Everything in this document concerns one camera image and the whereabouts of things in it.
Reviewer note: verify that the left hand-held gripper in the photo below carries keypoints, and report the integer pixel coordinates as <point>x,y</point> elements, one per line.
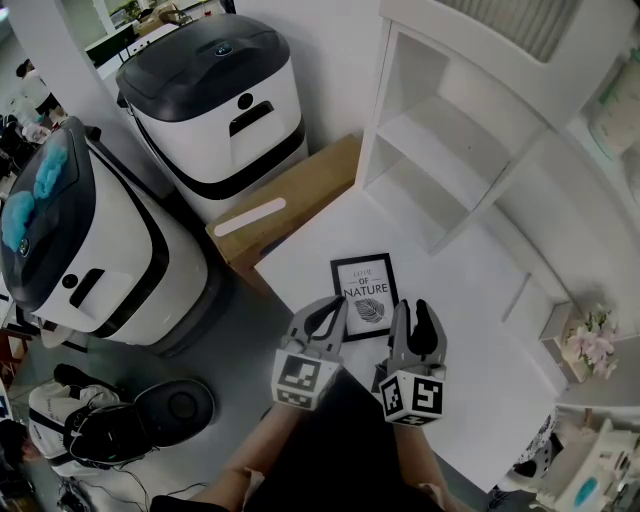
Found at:
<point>297,377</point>

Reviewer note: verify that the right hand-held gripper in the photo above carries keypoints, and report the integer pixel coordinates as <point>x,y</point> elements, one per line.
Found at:
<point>415,397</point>

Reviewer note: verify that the black framed nature print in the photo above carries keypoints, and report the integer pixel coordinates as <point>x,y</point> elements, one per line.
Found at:
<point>362,280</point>

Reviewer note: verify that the person's right forearm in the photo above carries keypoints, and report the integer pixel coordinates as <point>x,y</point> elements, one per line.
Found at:
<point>415,455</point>

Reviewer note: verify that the person's left forearm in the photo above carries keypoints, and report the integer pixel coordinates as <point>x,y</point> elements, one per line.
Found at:
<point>265,440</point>

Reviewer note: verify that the white desk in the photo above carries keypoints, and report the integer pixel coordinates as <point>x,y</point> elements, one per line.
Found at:
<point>475,350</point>

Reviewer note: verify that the person's black clothing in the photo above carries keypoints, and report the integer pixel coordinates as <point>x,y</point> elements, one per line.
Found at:
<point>345,450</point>

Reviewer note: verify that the small white drawer box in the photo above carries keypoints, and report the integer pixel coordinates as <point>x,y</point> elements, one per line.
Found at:
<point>555,330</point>

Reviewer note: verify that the brown cardboard box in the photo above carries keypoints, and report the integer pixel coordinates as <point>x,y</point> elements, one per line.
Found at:
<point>300,185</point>

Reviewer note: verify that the black round case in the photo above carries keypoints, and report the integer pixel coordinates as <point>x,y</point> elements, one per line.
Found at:
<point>185,410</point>

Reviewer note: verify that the white shelf unit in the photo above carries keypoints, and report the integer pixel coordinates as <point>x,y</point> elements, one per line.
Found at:
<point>505,195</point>

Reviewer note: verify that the pink flowers in cream pot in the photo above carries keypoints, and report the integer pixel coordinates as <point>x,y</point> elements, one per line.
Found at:
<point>592,345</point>

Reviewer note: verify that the white and black service robot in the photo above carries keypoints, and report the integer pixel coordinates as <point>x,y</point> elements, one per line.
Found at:
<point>140,280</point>
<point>260,160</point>

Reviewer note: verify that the white ornate cabinet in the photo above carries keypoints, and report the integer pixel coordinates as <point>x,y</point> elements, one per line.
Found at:
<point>610,450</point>

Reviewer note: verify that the black backpack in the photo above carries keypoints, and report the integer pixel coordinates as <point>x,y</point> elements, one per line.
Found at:
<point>100,435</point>

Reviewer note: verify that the white ceramic jar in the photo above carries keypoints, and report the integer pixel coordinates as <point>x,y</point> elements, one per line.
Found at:
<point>617,115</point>

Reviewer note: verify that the blue fluffy cloth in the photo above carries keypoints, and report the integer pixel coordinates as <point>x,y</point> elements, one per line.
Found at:
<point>17,220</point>
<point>52,170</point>

